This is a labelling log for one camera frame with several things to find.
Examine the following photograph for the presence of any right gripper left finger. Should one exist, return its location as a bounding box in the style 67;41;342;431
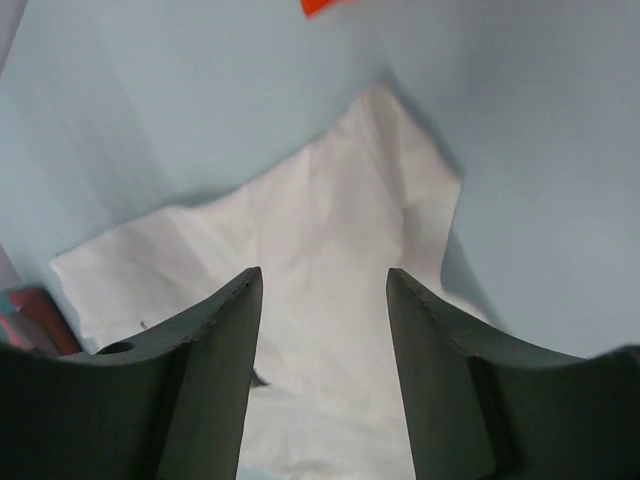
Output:
1;267;263;479

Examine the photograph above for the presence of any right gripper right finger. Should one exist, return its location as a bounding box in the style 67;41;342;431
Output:
386;269;639;479

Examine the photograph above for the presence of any white printed t shirt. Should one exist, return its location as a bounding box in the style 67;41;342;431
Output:
51;87;461;479

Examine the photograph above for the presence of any red t shirt in basket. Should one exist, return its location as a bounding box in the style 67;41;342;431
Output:
2;287;82;357

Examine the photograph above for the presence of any blue plastic basket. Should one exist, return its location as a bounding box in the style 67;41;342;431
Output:
1;291;33;350

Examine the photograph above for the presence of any folded orange t shirt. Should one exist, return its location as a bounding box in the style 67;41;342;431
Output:
299;0;356;19

